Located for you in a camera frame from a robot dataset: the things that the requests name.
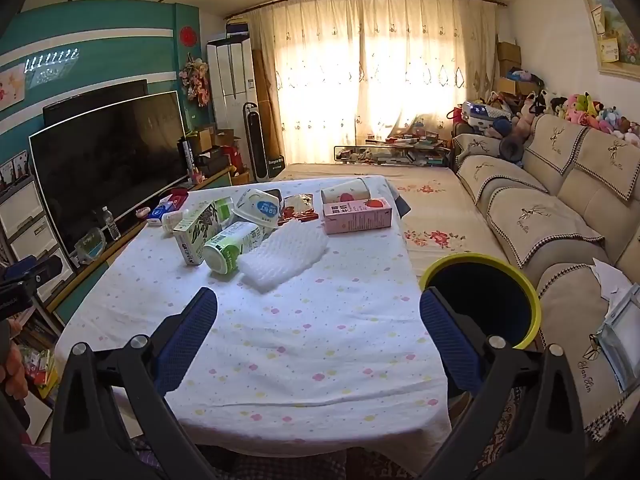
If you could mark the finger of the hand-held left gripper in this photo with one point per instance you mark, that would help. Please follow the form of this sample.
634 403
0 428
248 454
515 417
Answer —
30 269

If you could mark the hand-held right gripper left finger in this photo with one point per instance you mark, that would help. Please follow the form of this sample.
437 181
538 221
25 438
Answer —
187 340

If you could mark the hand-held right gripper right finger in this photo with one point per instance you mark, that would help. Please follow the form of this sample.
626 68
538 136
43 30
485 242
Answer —
450 340

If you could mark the black bin with yellow rim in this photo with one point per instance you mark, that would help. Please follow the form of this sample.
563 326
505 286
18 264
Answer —
500 290

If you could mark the green packet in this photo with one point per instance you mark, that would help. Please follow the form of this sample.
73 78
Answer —
230 250

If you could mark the small white bottle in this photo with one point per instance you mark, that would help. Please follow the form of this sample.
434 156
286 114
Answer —
170 221

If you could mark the white foam fruit net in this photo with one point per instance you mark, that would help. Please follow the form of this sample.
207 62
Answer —
282 260

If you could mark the white bowl with blue label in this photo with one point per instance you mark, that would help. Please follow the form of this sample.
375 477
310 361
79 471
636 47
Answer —
260 207

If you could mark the pink carton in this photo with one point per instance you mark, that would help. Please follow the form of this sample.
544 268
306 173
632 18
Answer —
355 217

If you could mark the red snack packet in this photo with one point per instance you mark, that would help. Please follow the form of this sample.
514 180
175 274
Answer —
300 205

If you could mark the pink and white cup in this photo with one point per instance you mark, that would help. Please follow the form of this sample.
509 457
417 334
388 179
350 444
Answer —
345 190

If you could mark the person's left hand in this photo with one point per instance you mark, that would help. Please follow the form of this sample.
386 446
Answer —
12 372

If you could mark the white plastic drawer unit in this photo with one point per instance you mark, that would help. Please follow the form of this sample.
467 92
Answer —
25 220

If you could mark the clear water bottle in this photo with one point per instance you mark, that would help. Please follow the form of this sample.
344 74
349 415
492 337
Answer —
112 222

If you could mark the framed photo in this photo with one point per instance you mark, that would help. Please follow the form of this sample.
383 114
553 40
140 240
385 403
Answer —
15 170

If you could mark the white dotted tablecloth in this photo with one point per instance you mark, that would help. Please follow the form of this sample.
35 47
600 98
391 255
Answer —
310 340

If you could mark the small pink dish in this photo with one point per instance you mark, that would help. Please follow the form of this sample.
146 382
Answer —
143 213

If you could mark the large curved television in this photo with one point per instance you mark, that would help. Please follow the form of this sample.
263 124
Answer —
105 165

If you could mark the blue tissue pack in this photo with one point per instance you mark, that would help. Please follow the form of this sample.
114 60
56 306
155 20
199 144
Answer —
167 207

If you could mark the flat red box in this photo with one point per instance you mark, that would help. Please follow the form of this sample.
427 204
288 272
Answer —
175 192

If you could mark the beige sofa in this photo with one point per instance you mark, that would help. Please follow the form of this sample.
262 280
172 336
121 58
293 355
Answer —
550 210

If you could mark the silver packet with teal edge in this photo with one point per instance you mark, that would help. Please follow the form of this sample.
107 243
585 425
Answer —
620 340

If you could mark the crumpled white paper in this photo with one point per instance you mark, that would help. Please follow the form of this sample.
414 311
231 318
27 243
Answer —
607 275

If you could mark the small black television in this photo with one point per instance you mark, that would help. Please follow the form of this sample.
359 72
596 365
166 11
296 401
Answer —
90 97

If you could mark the tall black box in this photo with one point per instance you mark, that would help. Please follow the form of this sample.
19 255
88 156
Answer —
187 155

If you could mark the red container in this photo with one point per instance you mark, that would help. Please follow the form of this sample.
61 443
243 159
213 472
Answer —
233 159

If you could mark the small black box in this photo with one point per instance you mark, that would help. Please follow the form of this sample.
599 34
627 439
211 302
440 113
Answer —
276 166

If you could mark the glass coffee table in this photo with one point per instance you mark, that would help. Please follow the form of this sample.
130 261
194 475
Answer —
390 152

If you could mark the round dark cushion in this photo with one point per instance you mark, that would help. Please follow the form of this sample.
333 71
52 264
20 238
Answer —
511 150

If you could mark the open cardboard box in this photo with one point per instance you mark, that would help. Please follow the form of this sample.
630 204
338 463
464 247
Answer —
204 140

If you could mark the black tower fan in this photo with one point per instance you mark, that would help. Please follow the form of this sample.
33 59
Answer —
255 145

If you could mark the blue star print bag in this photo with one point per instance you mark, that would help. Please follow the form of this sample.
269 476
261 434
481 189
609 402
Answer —
477 112

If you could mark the tall brown board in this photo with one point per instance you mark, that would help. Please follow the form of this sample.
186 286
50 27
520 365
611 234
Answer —
265 105

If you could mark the artificial flower bunch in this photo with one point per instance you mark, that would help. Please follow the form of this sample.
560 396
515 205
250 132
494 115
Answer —
195 79

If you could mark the white standing air conditioner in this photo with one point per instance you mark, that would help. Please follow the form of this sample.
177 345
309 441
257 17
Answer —
230 75

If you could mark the row of plush toys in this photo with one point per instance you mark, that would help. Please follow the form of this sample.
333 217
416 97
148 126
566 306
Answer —
585 107

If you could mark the stack of cardboard boxes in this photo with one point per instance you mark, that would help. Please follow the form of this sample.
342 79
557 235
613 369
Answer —
509 67

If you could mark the cream embroidered curtains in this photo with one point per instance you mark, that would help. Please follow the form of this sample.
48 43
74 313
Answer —
375 60

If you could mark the blue box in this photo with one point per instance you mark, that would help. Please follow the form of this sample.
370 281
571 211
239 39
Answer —
236 29

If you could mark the framed flower painting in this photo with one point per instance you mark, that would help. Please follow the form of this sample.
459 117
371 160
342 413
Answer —
617 25

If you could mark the wall poster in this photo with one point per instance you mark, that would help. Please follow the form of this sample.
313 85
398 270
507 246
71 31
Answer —
11 86

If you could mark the round red wall ornament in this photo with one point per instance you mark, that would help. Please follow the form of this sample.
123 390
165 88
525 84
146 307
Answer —
187 35

